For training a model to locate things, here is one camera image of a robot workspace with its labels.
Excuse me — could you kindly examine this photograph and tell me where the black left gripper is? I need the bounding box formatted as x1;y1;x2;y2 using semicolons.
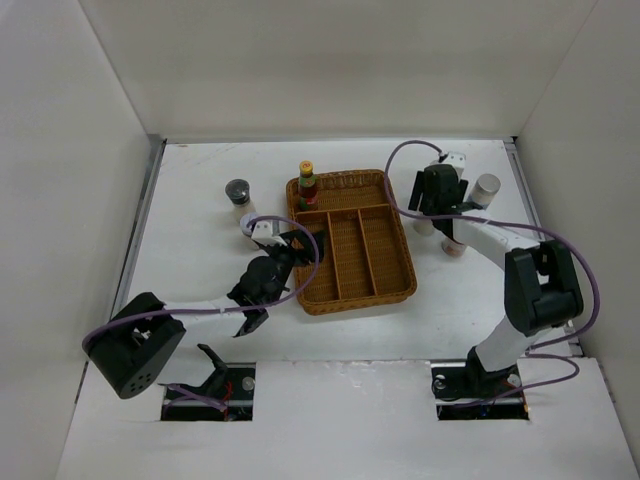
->
261;230;324;306

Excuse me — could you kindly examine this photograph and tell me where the yellow cap red sauce bottle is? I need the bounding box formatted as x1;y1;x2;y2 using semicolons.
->
298;160;318;211

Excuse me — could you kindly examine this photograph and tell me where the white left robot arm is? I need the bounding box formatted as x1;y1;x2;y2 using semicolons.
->
82;219;326;399

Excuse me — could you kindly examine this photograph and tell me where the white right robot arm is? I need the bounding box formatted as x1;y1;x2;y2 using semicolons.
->
408;163;584;401

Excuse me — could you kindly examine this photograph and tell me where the blue label salt jar left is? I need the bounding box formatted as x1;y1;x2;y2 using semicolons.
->
413;219;435;237

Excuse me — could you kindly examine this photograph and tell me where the blue label salt jar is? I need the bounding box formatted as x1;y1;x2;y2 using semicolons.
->
467;173;501;210
413;219;435;237

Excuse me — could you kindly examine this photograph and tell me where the blue label salt jar right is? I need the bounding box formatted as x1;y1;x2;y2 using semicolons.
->
467;173;501;210

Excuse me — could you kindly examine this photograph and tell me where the brown wicker divided basket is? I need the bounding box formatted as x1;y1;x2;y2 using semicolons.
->
285;169;417;315

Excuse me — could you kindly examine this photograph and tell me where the white lid pepper jar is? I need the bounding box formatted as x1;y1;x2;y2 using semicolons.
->
239;212;259;250

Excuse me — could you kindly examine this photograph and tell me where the red label spice jar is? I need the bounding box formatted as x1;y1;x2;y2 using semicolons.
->
441;238;467;258

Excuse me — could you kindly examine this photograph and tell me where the dark lid spice jar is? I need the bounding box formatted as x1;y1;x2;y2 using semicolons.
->
225;179;255;222

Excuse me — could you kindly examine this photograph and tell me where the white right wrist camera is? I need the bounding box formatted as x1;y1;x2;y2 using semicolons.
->
438;151;466;178

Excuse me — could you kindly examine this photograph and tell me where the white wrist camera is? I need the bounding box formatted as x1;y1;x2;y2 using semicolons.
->
251;220;286;246
438;151;466;178

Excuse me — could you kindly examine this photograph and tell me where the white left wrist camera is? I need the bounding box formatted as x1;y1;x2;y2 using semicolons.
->
251;220;286;246

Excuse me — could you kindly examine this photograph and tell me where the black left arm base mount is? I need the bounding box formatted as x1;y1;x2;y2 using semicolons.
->
160;343;257;422

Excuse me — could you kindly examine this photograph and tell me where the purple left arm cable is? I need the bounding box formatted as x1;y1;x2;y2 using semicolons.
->
81;214;321;411

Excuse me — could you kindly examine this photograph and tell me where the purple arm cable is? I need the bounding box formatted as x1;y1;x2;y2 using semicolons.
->
81;214;321;411
384;140;601;406

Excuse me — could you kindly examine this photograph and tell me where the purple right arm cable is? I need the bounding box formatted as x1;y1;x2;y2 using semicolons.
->
384;140;601;406

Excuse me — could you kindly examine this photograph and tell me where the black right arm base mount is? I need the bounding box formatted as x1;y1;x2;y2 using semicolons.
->
431;362;529;421

